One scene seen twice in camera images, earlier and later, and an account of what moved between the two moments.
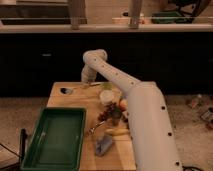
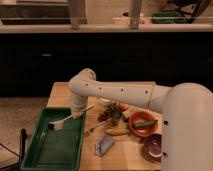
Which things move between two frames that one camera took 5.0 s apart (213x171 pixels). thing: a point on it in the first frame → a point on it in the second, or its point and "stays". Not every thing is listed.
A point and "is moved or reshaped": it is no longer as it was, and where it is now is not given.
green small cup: [116, 116] stays
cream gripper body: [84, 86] → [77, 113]
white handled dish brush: [69, 90] is moved or reshaped
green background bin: [170, 17] stays
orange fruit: [123, 103] stays
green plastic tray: [56, 143] stays
